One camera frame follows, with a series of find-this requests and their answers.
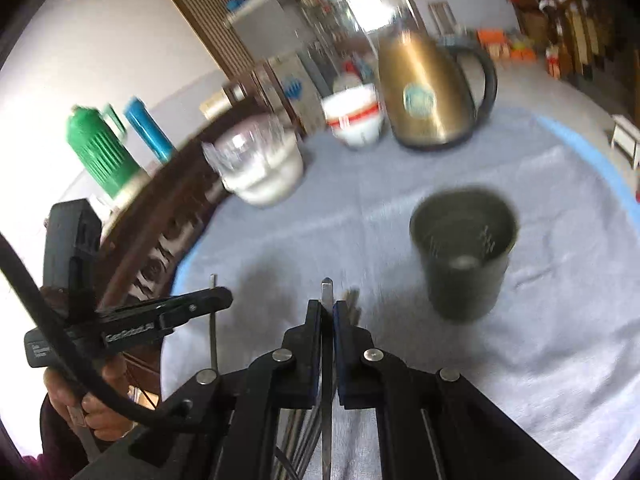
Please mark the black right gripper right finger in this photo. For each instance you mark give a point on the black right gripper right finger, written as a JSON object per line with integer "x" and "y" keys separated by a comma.
{"x": 407, "y": 402}

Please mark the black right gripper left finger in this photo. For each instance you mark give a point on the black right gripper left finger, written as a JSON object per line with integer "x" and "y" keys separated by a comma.
{"x": 247, "y": 403}

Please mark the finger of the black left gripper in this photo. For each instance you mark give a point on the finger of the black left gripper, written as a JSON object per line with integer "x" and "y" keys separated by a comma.
{"x": 176, "y": 311}

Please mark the person's left hand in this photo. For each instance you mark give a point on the person's left hand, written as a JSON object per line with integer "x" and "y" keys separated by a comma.
{"x": 106, "y": 424}

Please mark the dark carved wooden bench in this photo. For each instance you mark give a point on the dark carved wooden bench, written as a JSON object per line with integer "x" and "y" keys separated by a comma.
{"x": 139, "y": 256}

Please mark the green thermos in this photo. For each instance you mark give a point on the green thermos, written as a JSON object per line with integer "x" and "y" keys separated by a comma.
{"x": 98, "y": 138}

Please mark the blue bottle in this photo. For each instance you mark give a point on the blue bottle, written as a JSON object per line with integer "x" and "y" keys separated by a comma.
{"x": 150, "y": 133}

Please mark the dark metal utensil cup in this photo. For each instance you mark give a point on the dark metal utensil cup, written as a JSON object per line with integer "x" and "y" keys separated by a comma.
{"x": 464, "y": 237}

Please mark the clear glass jar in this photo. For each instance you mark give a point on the clear glass jar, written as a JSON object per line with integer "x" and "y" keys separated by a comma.
{"x": 246, "y": 153}

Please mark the grey tablecloth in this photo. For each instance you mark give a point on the grey tablecloth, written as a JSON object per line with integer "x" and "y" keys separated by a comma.
{"x": 559, "y": 353}

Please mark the white red-striped bowl stack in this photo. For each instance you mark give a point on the white red-striped bowl stack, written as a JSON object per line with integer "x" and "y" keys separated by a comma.
{"x": 355, "y": 116}

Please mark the grey refrigerator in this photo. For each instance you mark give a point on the grey refrigerator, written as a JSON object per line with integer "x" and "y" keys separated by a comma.
{"x": 294, "y": 68}

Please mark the gold electric kettle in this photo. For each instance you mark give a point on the gold electric kettle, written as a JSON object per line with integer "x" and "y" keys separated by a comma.
{"x": 427, "y": 98}

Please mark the small white stool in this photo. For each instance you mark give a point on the small white stool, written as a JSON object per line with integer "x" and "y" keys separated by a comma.
{"x": 627, "y": 136}

